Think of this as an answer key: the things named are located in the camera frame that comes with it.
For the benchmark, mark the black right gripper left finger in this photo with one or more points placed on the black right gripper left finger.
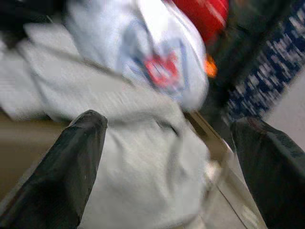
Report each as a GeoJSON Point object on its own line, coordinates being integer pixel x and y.
{"type": "Point", "coordinates": [54, 179]}

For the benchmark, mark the blue white patterned cloth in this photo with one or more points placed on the blue white patterned cloth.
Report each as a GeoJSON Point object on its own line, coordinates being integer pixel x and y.
{"type": "Point", "coordinates": [267, 71]}

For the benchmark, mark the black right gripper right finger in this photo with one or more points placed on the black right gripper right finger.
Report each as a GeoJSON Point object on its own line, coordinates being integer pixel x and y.
{"type": "Point", "coordinates": [276, 179]}

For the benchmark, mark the small orange object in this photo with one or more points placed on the small orange object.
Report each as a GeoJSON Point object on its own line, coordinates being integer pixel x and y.
{"type": "Point", "coordinates": [210, 66]}

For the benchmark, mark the red container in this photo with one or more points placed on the red container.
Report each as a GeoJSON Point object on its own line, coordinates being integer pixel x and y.
{"type": "Point", "coordinates": [205, 16]}

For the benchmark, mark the white bag red blue logo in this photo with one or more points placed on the white bag red blue logo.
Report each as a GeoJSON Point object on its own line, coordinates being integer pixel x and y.
{"type": "Point", "coordinates": [143, 47]}

